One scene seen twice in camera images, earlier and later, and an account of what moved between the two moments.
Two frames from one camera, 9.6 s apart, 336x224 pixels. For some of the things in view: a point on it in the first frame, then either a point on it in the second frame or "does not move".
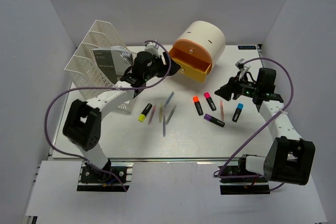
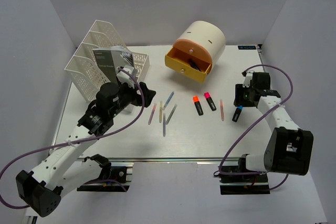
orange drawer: (192, 49) does not move
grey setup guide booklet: (114, 61) does not move
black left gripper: (174, 67) -> (148, 94)
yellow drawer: (191, 65) does not move
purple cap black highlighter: (213, 119) -> (193, 64)
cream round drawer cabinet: (200, 45) does not move
